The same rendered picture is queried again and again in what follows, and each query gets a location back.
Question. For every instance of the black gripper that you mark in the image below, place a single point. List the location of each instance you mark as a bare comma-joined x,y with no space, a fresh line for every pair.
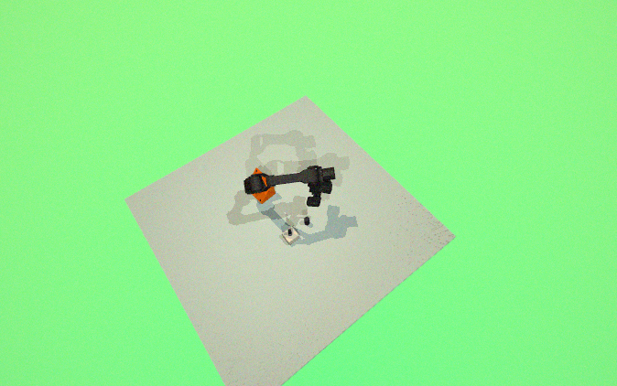
315,200

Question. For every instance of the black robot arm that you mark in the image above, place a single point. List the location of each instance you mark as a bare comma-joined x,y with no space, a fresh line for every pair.
255,184

